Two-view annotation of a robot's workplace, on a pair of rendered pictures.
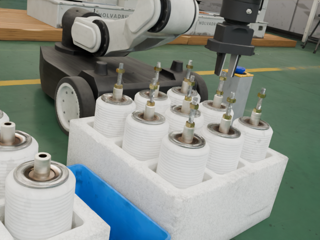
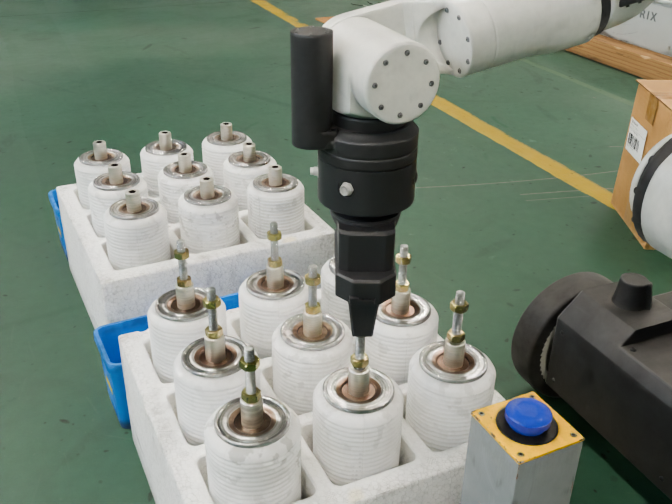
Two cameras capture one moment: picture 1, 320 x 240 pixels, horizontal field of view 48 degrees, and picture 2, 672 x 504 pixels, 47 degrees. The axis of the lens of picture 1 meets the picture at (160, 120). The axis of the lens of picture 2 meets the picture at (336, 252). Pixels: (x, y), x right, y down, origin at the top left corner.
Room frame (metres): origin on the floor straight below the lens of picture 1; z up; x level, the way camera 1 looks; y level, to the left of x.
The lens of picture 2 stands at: (1.10, -0.75, 0.76)
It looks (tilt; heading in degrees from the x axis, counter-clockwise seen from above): 29 degrees down; 110
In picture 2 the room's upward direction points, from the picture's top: 1 degrees clockwise
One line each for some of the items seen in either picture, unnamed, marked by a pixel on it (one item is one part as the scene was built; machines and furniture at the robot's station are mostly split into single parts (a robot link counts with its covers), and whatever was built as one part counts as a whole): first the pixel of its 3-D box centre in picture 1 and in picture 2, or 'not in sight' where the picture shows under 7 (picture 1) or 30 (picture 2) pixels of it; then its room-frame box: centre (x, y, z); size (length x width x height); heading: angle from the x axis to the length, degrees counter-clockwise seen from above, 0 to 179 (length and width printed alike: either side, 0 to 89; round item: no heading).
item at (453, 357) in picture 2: (185, 87); (454, 352); (0.99, -0.05, 0.26); 0.02 x 0.02 x 0.03
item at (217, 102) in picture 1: (217, 101); (358, 380); (0.91, -0.14, 0.26); 0.02 x 0.02 x 0.03
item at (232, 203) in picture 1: (173, 170); (312, 437); (0.82, -0.06, 0.09); 0.39 x 0.39 x 0.18; 46
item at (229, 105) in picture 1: (229, 109); (212, 318); (0.74, -0.14, 0.30); 0.01 x 0.01 x 0.08
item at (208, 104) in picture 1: (216, 106); (358, 390); (0.91, -0.14, 0.25); 0.08 x 0.08 x 0.01
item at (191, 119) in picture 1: (191, 115); (183, 268); (0.66, -0.06, 0.30); 0.01 x 0.01 x 0.08
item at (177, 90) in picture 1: (184, 91); (453, 362); (0.99, -0.05, 0.25); 0.08 x 0.08 x 0.01
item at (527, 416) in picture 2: (238, 70); (527, 419); (1.08, -0.21, 0.32); 0.04 x 0.04 x 0.02
